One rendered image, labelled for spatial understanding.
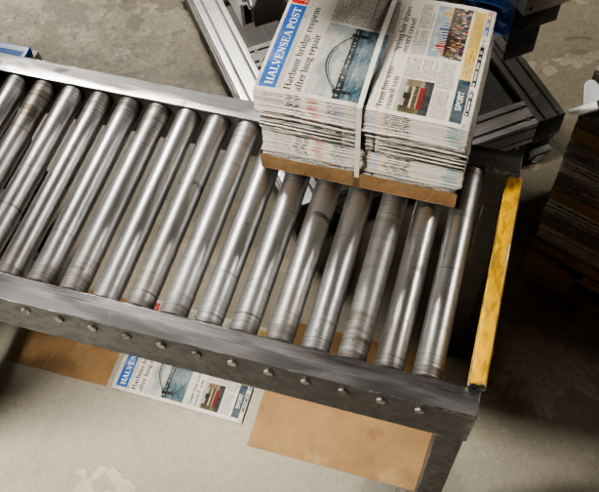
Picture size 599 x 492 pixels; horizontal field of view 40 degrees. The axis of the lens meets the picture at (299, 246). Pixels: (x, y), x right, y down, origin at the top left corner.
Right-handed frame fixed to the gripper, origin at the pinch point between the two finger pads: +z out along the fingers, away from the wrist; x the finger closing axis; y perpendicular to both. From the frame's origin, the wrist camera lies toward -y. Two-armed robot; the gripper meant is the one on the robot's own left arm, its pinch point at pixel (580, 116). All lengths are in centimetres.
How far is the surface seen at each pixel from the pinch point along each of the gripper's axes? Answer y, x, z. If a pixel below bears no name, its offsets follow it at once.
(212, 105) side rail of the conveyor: 19, 36, 61
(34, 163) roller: 13, 61, 88
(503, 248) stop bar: -22.6, 25.6, 11.6
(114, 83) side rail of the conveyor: 28, 45, 79
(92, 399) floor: -38, 18, 136
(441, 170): -7.0, 32.1, 17.1
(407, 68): 10.5, 38.2, 16.4
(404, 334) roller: -34, 41, 26
